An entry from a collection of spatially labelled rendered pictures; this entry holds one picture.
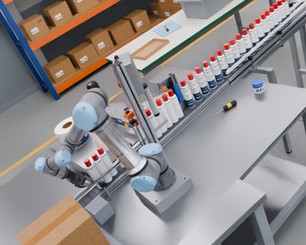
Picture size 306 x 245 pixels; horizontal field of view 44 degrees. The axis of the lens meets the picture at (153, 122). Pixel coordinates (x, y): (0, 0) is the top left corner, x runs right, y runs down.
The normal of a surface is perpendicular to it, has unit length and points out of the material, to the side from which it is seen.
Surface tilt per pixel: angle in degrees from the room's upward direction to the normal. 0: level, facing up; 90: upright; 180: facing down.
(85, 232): 90
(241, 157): 0
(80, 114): 81
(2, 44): 90
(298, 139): 0
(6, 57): 90
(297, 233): 0
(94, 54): 90
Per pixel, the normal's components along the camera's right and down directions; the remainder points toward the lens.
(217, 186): -0.36, -0.78
